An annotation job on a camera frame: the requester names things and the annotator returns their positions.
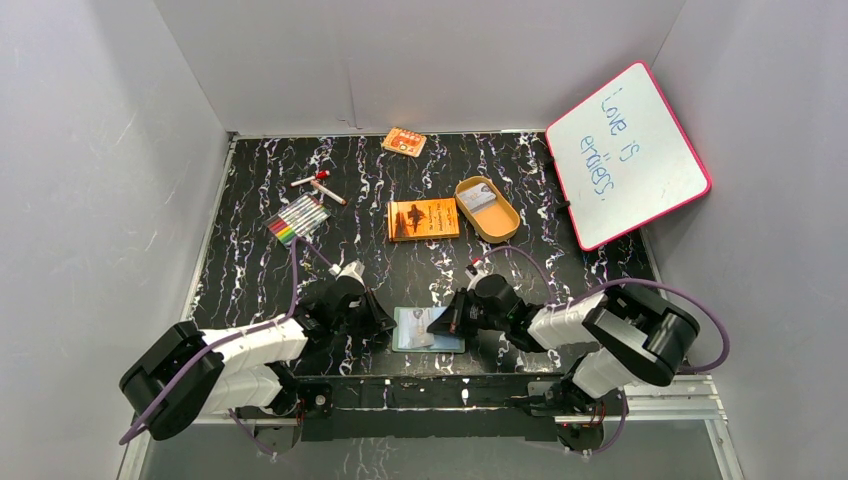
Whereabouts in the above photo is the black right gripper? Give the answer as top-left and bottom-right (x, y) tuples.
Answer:
(427, 287), (508, 339)

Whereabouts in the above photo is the white VIP credit card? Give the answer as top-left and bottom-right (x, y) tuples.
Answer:
(396, 307), (435, 350)

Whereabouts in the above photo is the mint green card holder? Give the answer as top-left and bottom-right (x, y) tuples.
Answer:
(392, 307), (466, 353)

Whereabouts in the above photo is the tan oval tray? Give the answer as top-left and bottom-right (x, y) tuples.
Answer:
(454, 176), (521, 244)

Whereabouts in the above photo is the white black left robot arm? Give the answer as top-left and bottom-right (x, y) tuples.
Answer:
(119, 273), (397, 445)

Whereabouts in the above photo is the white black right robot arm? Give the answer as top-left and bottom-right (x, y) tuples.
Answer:
(428, 274), (700, 414)

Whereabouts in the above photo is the white card in tray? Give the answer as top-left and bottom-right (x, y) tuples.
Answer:
(458, 183), (497, 214)

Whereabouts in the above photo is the small orange card box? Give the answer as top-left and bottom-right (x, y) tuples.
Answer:
(381, 127), (427, 158)

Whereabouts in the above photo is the orange Huckleberry Finn book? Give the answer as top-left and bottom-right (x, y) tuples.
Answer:
(387, 198), (460, 242)

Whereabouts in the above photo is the clear case of markers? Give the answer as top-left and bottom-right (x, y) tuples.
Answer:
(264, 194), (330, 246)

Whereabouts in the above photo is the white marker orange cap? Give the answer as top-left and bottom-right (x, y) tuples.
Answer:
(310, 180), (347, 205)

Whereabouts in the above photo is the white marker red cap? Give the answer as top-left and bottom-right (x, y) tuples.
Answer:
(290, 170), (330, 188)

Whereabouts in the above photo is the pink framed whiteboard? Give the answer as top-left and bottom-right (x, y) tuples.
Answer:
(545, 61), (712, 251)

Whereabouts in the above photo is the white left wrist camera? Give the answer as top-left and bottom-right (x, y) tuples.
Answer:
(330, 260), (365, 285)

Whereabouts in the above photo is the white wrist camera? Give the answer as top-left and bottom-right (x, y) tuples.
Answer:
(465, 258), (490, 290)
(330, 260), (365, 285)

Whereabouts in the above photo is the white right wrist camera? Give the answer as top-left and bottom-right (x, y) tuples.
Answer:
(465, 258), (490, 290)

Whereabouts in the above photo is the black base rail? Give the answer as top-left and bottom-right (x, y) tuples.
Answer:
(235, 373), (628, 452)

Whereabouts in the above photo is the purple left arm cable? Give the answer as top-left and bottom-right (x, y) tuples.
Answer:
(119, 238), (346, 455)

